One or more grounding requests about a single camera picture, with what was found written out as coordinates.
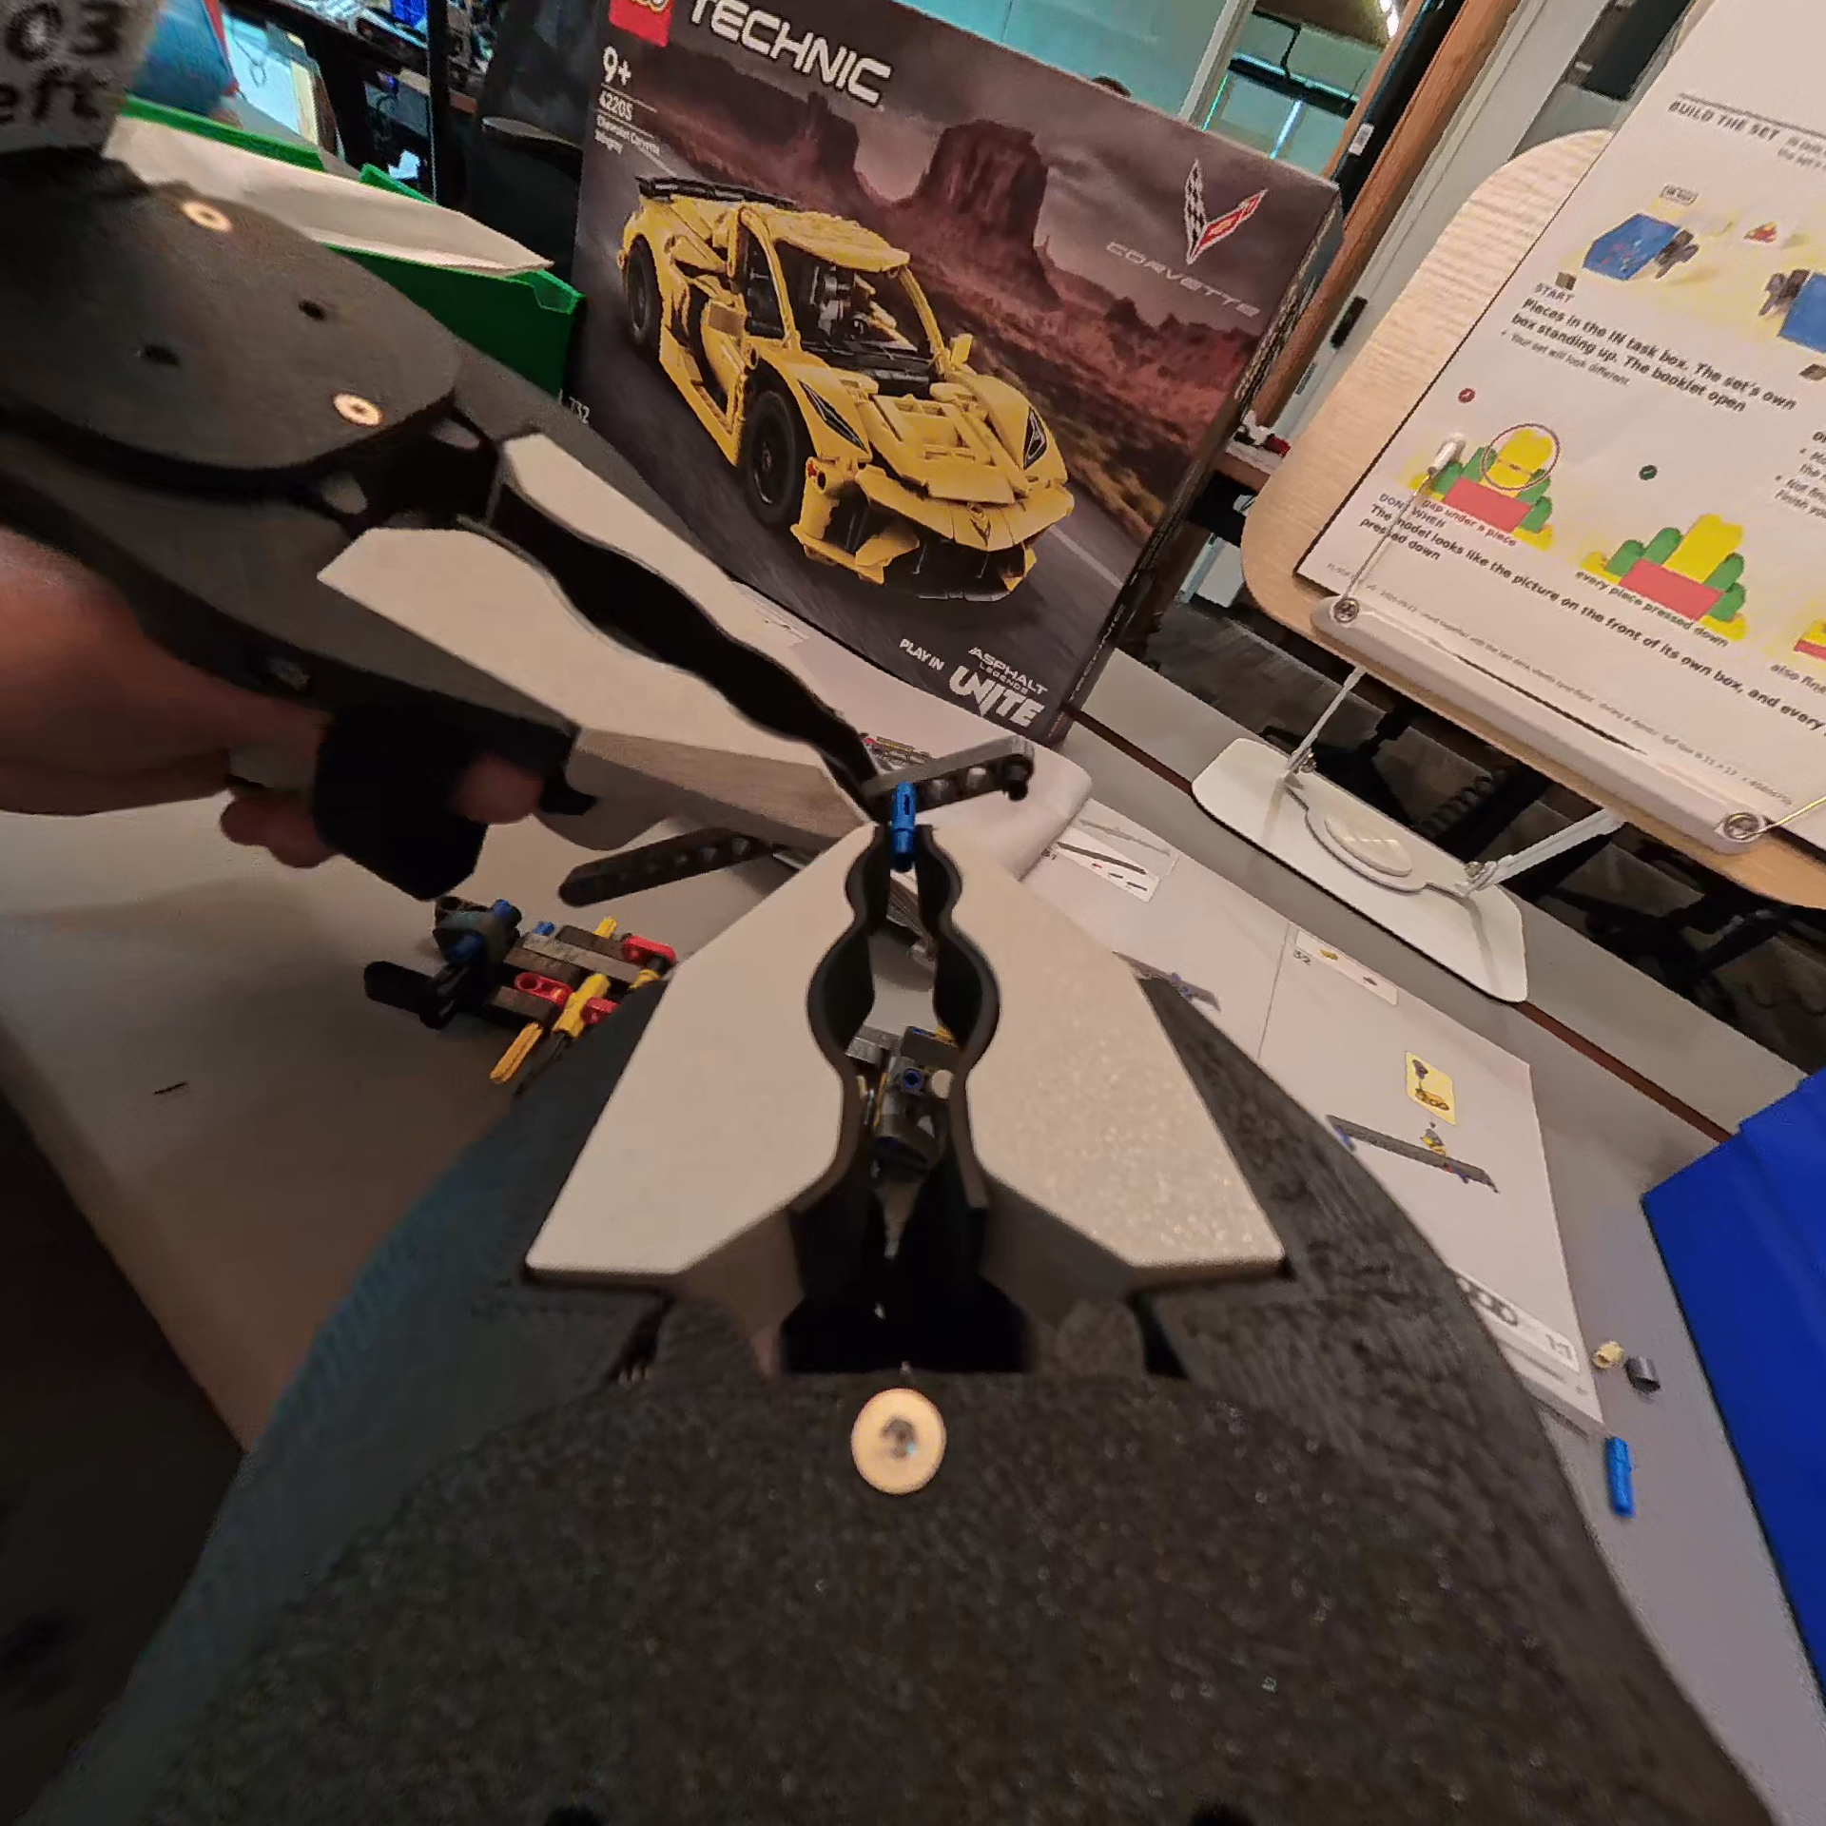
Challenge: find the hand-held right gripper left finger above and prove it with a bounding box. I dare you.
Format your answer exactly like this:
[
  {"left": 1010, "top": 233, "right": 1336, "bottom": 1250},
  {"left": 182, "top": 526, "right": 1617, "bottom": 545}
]
[{"left": 524, "top": 823, "right": 894, "bottom": 1371}]

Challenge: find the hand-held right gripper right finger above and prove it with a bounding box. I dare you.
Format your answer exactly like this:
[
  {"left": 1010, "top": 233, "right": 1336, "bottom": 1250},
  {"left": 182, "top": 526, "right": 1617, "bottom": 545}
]
[{"left": 920, "top": 827, "right": 1286, "bottom": 1325}]

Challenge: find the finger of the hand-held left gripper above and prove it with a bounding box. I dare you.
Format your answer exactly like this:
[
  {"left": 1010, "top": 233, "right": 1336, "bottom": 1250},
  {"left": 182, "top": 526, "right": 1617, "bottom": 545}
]
[
  {"left": 488, "top": 434, "right": 895, "bottom": 789},
  {"left": 318, "top": 527, "right": 875, "bottom": 845}
]

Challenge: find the grey lego car chassis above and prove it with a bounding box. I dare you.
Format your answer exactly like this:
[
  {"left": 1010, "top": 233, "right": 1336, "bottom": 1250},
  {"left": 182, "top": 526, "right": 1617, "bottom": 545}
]
[{"left": 363, "top": 896, "right": 971, "bottom": 1193}]

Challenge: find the open lego instruction booklet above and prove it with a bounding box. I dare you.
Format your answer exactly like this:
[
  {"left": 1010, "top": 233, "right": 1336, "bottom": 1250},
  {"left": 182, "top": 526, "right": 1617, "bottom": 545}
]
[{"left": 769, "top": 712, "right": 1605, "bottom": 1428}]

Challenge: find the yellow car lego box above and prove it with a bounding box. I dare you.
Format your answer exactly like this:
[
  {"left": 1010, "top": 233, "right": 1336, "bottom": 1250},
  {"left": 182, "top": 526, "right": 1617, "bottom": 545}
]
[{"left": 570, "top": 0, "right": 1342, "bottom": 742}]

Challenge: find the person's left hand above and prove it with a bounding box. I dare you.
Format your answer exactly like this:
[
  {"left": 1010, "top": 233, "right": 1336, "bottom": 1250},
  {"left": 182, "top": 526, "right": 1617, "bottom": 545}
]
[{"left": 0, "top": 527, "right": 556, "bottom": 872}]

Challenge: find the green storage bin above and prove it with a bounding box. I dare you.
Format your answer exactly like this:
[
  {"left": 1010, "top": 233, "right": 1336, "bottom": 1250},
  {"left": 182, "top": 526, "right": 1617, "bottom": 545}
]
[{"left": 122, "top": 91, "right": 586, "bottom": 401}]

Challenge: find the white book stand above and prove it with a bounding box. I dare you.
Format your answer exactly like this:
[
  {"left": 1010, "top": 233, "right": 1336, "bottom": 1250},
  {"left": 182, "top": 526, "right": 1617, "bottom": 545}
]
[{"left": 1190, "top": 0, "right": 1826, "bottom": 1005}]

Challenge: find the blue storage bin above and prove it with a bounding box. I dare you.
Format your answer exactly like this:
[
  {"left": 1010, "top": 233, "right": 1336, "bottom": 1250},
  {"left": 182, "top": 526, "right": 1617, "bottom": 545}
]
[{"left": 1640, "top": 1070, "right": 1826, "bottom": 1684}]

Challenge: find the brick picture instruction sheet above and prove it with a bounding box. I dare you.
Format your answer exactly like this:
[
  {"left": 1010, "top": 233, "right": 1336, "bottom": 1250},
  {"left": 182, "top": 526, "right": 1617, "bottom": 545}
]
[{"left": 1296, "top": 0, "right": 1826, "bottom": 807}]

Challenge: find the wooden post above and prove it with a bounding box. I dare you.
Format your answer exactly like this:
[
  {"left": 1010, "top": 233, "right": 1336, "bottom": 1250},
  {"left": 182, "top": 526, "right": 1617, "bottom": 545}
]
[{"left": 1253, "top": 0, "right": 1522, "bottom": 429}]

